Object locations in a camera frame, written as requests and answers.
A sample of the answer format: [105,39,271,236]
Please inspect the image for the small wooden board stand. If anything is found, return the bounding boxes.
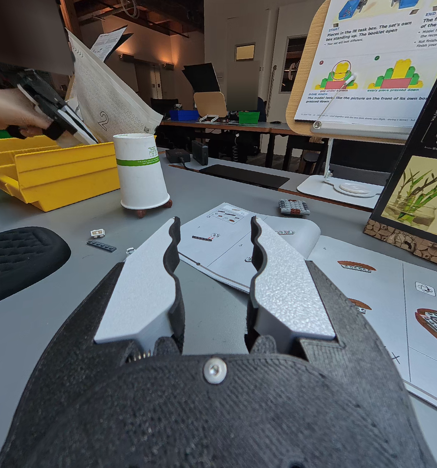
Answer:
[193,91,228,118]

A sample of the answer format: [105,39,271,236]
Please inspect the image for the lego instruction booklet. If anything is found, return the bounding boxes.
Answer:
[178,202,437,416]

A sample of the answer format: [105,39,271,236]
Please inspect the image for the black bamboo lego set box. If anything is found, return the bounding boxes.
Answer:
[363,47,437,271]

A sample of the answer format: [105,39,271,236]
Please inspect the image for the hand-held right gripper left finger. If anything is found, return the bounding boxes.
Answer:
[93,216,186,352]

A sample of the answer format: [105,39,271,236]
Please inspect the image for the black power adapter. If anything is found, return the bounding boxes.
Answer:
[191,140,209,166]

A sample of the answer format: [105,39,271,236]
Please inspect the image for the white paper cup green band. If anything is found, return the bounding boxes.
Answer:
[113,133,171,210]

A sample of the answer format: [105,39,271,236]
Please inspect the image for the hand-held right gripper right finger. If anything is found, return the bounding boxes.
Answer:
[244,216,337,354]

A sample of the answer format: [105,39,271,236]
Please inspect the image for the yellow plastic bin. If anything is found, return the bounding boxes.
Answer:
[0,134,121,213]

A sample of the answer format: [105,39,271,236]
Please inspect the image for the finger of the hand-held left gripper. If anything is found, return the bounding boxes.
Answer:
[58,105,99,145]
[55,127,90,148]

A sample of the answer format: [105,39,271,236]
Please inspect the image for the grey and brown lego assembly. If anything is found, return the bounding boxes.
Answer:
[278,198,311,216]

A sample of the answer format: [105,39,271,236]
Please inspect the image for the wooden board with instruction sheet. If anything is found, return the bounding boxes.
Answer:
[285,0,437,142]

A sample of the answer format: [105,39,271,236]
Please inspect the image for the white printed paper sheet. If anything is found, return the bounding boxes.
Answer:
[90,26,134,62]

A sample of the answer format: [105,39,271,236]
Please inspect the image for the white numbered paper bag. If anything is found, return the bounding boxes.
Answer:
[66,27,164,144]

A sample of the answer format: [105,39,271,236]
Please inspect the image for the black mesh wrist rest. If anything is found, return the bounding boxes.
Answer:
[0,226,72,309]

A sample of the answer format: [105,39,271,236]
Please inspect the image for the white board stand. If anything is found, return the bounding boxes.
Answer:
[297,138,386,200]

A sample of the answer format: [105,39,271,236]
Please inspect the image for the person's left hand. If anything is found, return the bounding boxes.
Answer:
[0,88,55,138]

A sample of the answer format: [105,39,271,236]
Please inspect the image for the dark grey lego plate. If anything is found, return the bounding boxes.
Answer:
[86,239,117,254]

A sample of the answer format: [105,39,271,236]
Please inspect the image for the black desk mat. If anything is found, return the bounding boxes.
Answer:
[199,163,291,190]

